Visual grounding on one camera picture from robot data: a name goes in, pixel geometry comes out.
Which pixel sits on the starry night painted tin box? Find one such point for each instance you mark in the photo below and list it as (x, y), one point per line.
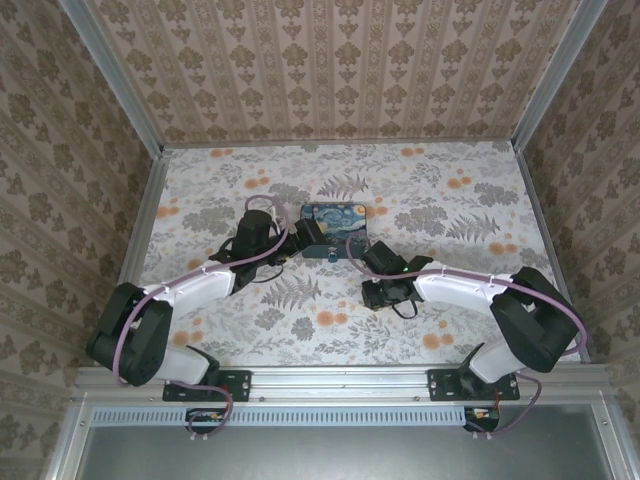
(342, 220)

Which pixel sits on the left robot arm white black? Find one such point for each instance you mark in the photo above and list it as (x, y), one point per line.
(200, 282)

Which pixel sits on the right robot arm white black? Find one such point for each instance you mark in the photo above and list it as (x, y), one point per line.
(460, 290)

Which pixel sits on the floral table cover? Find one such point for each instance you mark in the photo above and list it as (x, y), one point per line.
(350, 340)

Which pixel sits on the small black controller board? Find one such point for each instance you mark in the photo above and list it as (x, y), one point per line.
(482, 417)
(205, 419)

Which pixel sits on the grey metal sheet panel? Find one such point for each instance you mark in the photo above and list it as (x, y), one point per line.
(340, 455)

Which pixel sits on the aluminium rear rail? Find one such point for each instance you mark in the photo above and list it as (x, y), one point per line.
(340, 145)

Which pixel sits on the aluminium side rail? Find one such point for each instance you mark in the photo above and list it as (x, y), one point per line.
(554, 250)
(136, 250)

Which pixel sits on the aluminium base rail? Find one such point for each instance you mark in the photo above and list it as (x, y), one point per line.
(340, 382)

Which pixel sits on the aluminium frame post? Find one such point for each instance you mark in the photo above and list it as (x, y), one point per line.
(116, 80)
(552, 75)

